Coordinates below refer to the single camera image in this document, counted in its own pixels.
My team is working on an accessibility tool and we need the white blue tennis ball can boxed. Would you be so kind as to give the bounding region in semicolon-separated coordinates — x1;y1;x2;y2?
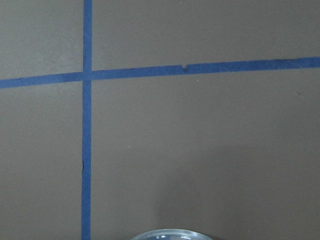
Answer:
132;228;212;240

